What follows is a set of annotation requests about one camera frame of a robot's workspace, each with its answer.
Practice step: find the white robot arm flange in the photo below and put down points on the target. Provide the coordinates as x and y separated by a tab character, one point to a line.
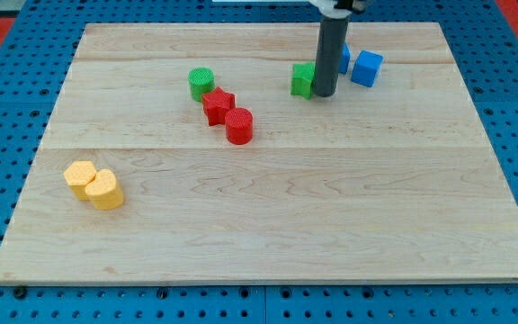
339	9

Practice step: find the red cylinder block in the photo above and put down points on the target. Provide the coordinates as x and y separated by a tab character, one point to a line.
239	124

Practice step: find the red star block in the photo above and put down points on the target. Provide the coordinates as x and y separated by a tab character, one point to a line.
216	104

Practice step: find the light wooden board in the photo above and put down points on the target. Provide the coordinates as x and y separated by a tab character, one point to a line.
393	184

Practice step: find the green star block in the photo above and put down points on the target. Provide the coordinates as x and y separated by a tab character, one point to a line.
302	79

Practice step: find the green cylinder block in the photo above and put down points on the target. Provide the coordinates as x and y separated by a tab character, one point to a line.
201	81

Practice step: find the blue block behind rod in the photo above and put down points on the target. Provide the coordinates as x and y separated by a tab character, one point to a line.
344	59

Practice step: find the blue cube block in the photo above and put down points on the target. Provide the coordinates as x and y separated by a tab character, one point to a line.
366	68

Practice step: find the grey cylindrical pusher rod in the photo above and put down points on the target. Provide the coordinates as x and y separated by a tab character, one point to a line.
331	38

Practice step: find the yellow heart block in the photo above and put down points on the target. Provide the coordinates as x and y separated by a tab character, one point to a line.
105	192

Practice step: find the yellow hexagon block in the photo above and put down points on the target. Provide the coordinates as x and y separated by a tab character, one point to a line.
78	176

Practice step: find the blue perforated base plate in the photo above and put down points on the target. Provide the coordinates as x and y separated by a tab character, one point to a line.
35	57

